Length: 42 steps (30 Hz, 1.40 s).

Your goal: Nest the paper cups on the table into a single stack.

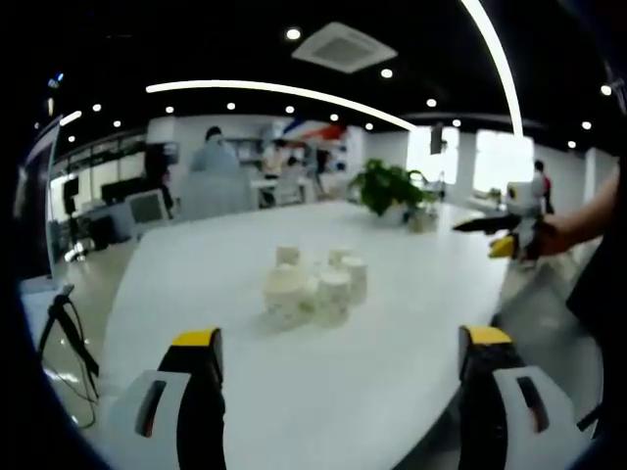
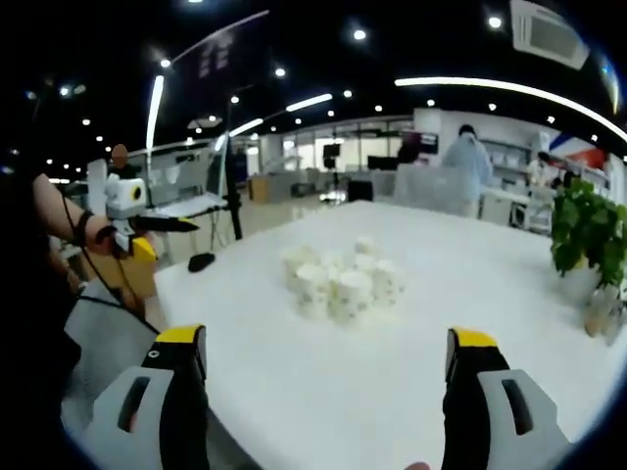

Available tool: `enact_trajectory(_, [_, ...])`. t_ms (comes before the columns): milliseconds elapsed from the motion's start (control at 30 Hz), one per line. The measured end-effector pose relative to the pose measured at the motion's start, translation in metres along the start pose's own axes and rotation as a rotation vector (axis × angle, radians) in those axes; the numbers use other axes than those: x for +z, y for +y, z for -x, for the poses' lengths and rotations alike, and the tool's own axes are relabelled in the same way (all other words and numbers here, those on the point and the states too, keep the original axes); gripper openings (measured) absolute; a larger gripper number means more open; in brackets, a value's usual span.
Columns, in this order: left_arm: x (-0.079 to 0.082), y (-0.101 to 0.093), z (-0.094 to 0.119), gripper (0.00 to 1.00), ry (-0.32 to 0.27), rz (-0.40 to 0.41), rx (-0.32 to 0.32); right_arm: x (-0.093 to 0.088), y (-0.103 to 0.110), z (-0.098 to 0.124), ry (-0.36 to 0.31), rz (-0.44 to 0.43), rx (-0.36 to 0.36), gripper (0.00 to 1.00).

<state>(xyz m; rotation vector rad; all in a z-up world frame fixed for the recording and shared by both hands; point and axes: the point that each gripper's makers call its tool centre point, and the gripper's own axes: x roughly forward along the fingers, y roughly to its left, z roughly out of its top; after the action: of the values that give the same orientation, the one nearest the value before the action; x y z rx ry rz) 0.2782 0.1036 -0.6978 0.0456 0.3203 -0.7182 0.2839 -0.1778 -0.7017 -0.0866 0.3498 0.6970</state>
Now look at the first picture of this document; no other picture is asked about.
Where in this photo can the hanging black screen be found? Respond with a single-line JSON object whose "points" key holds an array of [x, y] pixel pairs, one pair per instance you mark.
{"points": [[436, 136]]}

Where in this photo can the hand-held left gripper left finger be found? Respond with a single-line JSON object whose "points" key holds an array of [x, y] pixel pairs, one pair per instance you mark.
{"points": [[161, 406]]}

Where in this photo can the white table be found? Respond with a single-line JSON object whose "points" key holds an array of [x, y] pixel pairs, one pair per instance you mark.
{"points": [[303, 382]]}

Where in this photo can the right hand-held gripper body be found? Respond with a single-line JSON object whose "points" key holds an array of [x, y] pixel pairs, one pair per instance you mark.
{"points": [[524, 201]]}

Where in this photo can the black speaker on stand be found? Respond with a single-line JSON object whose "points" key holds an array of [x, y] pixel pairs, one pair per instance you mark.
{"points": [[71, 193]]}

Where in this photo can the ceiling air conditioner vent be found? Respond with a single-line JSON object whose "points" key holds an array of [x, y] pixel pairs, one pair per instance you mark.
{"points": [[344, 47]]}

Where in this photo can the curved ceiling light strip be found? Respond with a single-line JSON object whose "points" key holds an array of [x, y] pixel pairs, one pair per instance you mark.
{"points": [[274, 90], [499, 63]]}

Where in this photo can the person's right hand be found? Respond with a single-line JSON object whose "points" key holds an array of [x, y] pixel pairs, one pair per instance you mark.
{"points": [[548, 240]]}

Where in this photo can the grey office chair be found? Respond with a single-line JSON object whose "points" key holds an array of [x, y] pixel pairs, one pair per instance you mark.
{"points": [[147, 206]]}

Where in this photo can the green potted plant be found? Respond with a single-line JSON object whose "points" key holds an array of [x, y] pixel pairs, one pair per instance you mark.
{"points": [[387, 188]]}

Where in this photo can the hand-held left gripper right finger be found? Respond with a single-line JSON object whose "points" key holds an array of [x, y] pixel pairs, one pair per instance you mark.
{"points": [[519, 411]]}

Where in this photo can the person's dark clothing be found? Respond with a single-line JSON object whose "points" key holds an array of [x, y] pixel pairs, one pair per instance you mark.
{"points": [[602, 294]]}

